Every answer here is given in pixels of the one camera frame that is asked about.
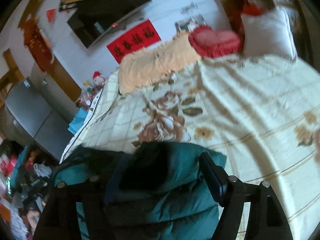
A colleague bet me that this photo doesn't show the white plastic bag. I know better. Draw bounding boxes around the white plastic bag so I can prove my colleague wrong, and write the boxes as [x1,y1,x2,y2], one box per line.
[33,164,52,177]

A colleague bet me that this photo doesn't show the red ruffled cushion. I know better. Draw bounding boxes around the red ruffled cushion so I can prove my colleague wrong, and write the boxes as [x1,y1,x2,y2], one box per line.
[188,25,244,59]

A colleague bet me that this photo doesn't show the blue paper bag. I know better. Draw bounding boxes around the blue paper bag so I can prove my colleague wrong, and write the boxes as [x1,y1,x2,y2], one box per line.
[68,108,88,135]

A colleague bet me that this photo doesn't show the peach ruffled pillow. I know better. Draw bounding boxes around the peach ruffled pillow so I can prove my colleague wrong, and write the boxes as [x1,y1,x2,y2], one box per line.
[118,31,201,94]

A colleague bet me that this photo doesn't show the red banner with characters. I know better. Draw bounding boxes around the red banner with characters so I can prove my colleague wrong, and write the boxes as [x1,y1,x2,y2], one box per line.
[107,20,161,63]

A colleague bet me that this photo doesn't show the wall-mounted black television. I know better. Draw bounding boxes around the wall-mounted black television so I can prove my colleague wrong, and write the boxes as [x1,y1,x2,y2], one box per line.
[68,0,151,48]

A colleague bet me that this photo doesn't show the floral cream bed quilt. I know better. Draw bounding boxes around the floral cream bed quilt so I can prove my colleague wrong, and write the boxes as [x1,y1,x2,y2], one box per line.
[63,55,319,239]

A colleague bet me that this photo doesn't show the framed photo at headboard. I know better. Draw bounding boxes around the framed photo at headboard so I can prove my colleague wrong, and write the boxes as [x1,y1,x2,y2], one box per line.
[175,14,207,33]

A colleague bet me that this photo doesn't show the pig plush toy red hat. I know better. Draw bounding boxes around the pig plush toy red hat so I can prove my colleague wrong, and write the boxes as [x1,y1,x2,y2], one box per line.
[93,71,106,90]

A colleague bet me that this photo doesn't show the red hanging wall decoration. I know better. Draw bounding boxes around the red hanging wall decoration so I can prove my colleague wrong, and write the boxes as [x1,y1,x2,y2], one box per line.
[22,17,55,74]

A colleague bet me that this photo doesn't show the white pillow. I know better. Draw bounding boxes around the white pillow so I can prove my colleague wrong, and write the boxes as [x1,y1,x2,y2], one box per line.
[241,8,298,62]

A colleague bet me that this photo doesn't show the dark green quilted jacket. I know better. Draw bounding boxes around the dark green quilted jacket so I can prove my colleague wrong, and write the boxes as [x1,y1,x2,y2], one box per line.
[52,142,227,239]

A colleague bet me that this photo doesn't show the grey refrigerator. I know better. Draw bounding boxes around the grey refrigerator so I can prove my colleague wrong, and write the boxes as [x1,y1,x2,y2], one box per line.
[3,77,75,160]

